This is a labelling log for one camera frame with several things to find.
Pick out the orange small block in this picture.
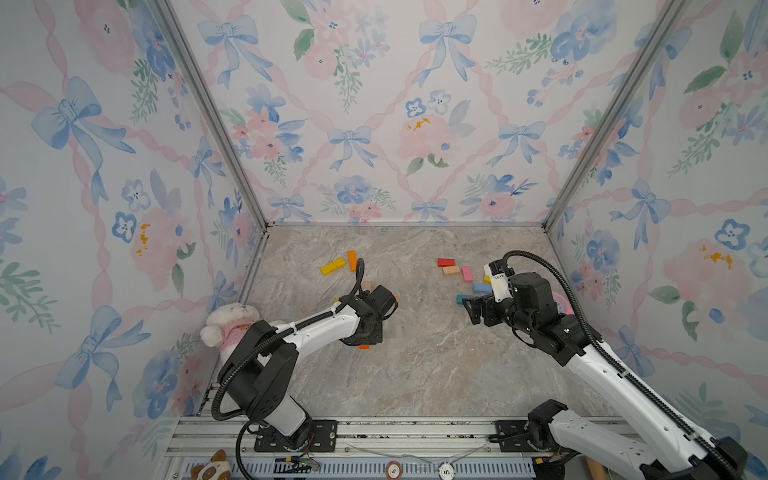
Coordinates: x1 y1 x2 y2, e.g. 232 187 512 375
347 250 358 272

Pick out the pink block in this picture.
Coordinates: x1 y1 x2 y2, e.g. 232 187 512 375
461 267 473 283

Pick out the yellow long block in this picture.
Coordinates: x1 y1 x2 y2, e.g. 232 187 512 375
320 258 347 276

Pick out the light blue block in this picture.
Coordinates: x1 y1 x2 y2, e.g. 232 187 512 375
473 283 493 294

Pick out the white plush bear pink shirt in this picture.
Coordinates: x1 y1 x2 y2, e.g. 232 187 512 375
200 303 261 363

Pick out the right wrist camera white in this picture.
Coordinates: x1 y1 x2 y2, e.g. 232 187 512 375
484 261 511 302

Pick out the wooden handle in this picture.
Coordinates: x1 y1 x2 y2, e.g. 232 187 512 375
586 457 608 480

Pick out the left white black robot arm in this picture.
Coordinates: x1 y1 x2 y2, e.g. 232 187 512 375
211 286 399 451

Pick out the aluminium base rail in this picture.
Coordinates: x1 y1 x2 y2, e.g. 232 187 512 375
155 416 649 480

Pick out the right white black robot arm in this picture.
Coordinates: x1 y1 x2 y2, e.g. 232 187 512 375
462 273 748 479

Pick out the brown white plush toy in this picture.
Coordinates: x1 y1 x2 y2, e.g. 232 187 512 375
190 449 232 480

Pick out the pink alarm clock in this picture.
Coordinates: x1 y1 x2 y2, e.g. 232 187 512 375
552 292 574 315

